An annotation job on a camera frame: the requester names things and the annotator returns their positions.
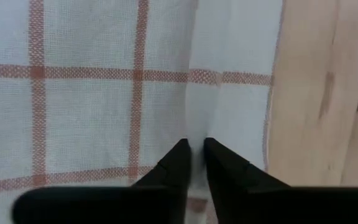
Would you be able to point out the white towel with red checks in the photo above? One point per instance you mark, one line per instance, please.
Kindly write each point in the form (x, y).
(89, 109)

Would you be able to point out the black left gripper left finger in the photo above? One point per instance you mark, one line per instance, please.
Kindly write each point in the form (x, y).
(104, 205)

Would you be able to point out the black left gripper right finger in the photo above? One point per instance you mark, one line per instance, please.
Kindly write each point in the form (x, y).
(275, 207)

